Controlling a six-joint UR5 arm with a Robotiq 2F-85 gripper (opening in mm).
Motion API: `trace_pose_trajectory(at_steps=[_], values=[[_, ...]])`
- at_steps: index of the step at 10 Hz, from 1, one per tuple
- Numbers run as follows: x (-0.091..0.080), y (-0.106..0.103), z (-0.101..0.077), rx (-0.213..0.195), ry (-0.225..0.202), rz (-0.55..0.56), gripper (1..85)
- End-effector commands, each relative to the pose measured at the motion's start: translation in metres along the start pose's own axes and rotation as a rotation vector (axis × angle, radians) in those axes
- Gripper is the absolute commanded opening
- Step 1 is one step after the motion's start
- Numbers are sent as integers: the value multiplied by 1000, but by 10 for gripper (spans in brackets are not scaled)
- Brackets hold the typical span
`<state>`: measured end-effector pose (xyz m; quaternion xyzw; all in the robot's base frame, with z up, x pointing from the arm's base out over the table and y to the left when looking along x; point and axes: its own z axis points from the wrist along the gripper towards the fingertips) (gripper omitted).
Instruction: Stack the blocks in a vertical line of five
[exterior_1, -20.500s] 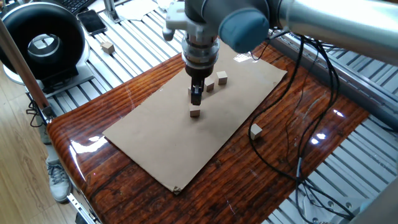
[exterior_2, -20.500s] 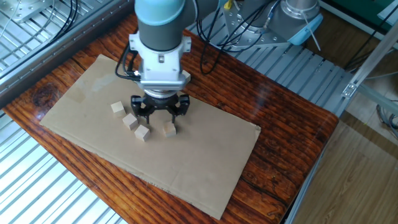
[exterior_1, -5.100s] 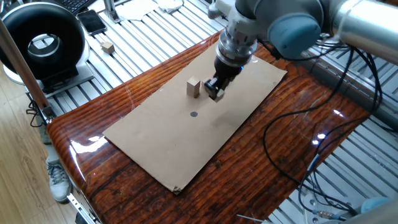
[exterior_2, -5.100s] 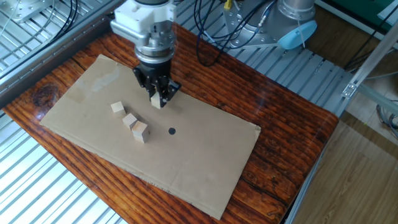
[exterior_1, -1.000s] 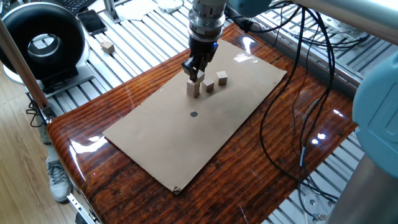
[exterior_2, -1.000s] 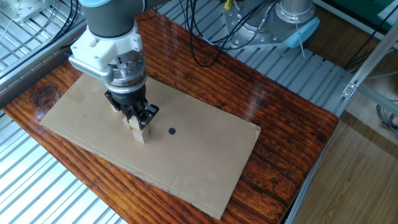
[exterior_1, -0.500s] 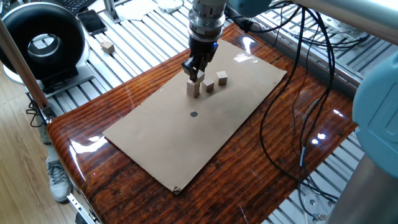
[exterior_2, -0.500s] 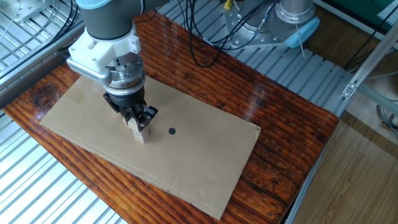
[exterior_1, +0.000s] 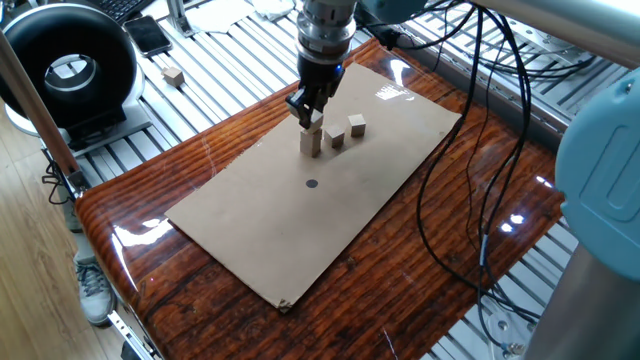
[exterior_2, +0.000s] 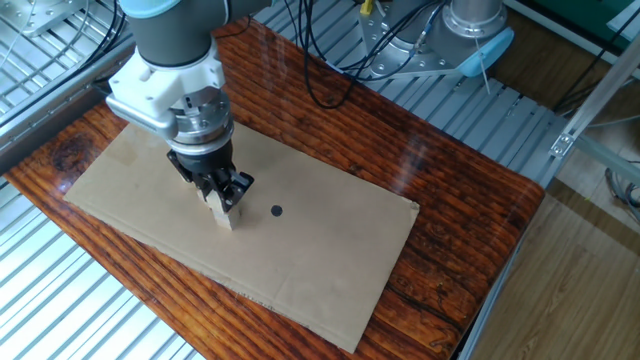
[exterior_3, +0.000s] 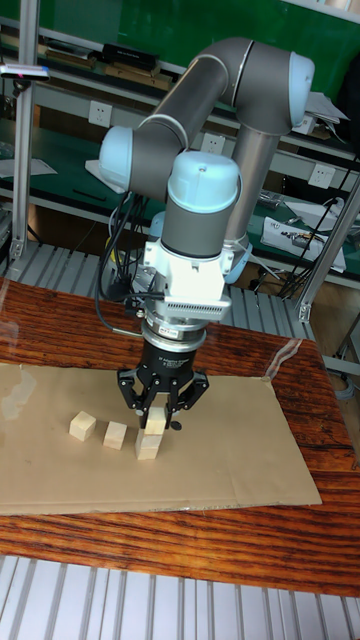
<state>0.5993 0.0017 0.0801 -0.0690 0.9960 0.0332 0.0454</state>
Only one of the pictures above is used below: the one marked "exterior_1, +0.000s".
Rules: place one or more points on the black keyboard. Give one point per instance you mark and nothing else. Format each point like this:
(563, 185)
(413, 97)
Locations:
(120, 7)

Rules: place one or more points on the white paper sheet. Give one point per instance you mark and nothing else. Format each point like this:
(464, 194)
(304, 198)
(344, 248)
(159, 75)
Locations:
(220, 15)

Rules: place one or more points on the short aluminium profile post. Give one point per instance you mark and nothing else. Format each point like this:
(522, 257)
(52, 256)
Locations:
(177, 17)

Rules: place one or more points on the grey aluminium frame beam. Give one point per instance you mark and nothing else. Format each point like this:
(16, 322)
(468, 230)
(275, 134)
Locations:
(540, 125)

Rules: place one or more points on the grey trouser leg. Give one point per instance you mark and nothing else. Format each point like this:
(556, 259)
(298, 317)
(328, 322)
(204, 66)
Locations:
(82, 247)

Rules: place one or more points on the silver slide rail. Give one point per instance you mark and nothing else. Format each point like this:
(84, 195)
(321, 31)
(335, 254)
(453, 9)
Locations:
(125, 332)

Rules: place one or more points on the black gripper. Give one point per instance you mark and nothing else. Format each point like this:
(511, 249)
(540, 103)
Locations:
(321, 77)

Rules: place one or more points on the white crumpled cloth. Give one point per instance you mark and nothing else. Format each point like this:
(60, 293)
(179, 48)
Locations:
(272, 7)

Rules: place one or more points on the glossy brown wooden board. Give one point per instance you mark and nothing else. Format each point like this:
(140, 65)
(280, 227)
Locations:
(380, 300)

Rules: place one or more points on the grey sneaker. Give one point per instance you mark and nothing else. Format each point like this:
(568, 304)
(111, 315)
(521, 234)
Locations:
(95, 295)

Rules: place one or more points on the black smartphone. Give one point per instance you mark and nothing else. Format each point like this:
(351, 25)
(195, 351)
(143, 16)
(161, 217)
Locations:
(147, 36)

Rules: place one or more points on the brown cardboard sheet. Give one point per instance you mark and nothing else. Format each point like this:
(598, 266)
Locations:
(260, 230)

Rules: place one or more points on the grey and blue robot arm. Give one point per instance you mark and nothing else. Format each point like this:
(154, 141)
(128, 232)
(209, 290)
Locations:
(600, 165)

